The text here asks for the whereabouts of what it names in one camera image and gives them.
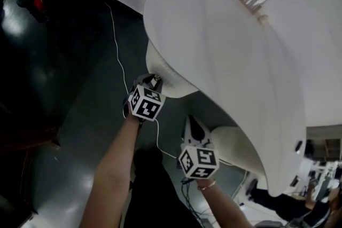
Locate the black cable bundle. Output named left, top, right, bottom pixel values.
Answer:
left=181, top=178, right=214, bottom=225

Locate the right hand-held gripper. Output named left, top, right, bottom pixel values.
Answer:
left=178, top=115, right=221, bottom=179

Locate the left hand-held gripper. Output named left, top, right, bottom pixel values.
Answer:
left=122, top=74, right=167, bottom=123

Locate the red and black device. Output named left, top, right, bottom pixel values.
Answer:
left=16, top=0, right=46, bottom=15

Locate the clear glass holder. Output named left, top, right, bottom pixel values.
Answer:
left=239, top=0, right=271, bottom=14

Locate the white cable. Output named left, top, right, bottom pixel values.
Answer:
left=230, top=169, right=248, bottom=200
left=104, top=2, right=180, bottom=159

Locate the person's black clothing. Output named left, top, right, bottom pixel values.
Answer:
left=124, top=148, right=204, bottom=228

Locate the person's left forearm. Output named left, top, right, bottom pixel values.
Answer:
left=85, top=113, right=142, bottom=228

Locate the white shelving unit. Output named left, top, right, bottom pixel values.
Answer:
left=304, top=138, right=342, bottom=195

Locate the thin gold bracelet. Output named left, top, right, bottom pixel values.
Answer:
left=197, top=180, right=217, bottom=192

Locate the person's right forearm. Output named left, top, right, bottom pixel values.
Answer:
left=196, top=178, right=252, bottom=228

